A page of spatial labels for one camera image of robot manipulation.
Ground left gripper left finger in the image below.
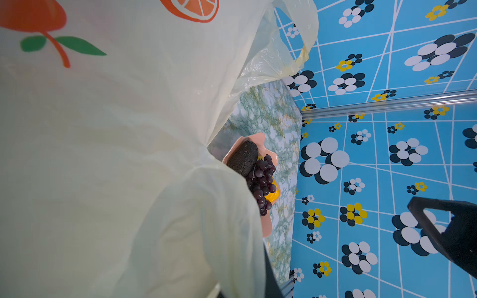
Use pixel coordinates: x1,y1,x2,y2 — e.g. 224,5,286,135
215,247,284,298

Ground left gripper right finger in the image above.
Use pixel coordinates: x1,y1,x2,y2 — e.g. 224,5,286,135
407,196,477,278

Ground purple grape bunch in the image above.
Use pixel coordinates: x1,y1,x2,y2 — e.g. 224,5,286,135
247,154,276,217

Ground dark avocado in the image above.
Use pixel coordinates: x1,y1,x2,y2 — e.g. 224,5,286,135
226,140,259,177

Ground pink scalloped fruit bowl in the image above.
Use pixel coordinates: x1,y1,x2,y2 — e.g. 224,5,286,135
222,132,279,238

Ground cream printed plastic bag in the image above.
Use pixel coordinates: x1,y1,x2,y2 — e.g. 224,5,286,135
1,1,319,298

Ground yellow bell pepper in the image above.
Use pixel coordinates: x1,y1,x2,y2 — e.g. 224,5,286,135
265,180,281,204

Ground right aluminium corner post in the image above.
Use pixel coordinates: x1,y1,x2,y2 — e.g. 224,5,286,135
300,89,477,120

